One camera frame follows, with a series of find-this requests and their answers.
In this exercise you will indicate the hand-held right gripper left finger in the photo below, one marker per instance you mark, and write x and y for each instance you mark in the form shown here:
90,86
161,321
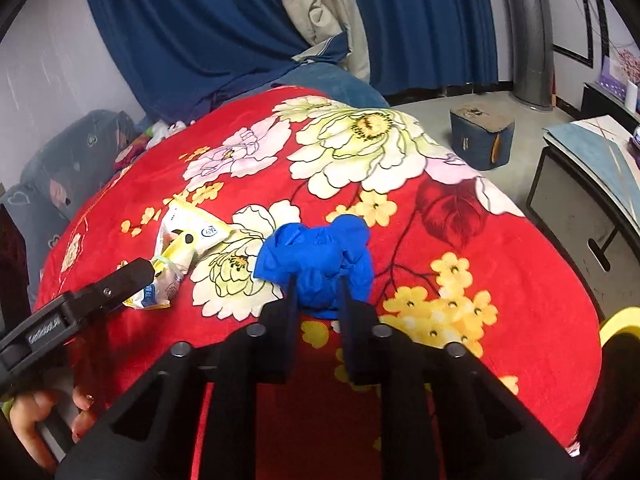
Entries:
289,307

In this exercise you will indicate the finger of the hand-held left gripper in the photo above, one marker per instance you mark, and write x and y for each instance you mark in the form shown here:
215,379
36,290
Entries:
112,287

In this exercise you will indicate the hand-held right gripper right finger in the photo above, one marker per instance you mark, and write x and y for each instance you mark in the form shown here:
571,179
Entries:
350,312

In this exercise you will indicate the blue glove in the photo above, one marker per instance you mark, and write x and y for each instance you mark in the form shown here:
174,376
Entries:
315,260

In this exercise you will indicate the yellow white snack packet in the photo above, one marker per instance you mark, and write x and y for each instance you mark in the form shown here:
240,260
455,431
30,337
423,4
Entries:
192,230

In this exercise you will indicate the yellow round trash bin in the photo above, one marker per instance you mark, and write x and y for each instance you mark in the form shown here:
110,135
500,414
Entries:
622,322

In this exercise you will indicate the person's left hand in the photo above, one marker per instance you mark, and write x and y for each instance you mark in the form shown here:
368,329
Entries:
30,425

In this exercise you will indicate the red floral blanket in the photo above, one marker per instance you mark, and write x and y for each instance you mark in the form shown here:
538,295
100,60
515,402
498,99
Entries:
450,240

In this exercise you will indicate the grey heart print pillow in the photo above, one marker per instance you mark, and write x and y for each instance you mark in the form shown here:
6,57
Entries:
75,160

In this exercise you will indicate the green cartoon print cloth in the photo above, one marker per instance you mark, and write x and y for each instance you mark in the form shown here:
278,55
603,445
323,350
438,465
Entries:
167,130

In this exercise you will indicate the small blue box stool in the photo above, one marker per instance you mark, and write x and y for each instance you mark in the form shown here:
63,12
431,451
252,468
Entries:
477,140

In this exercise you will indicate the worn white blue cabinet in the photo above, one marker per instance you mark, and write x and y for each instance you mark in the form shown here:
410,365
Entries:
565,210

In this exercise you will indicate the blue curtain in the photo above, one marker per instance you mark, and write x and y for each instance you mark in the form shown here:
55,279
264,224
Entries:
200,25
425,20

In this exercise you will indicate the beige curtain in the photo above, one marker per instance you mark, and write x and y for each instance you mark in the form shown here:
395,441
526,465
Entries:
325,5

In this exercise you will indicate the grey metal pipe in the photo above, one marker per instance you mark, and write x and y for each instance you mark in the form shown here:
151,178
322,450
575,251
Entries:
530,35

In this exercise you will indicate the purple box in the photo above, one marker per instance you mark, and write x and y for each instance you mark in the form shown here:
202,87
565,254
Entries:
612,80

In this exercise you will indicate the red flower branch decoration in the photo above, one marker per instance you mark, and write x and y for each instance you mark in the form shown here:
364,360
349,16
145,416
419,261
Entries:
629,62

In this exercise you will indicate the black wall frame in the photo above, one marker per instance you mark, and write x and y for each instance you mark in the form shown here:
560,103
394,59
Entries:
575,55

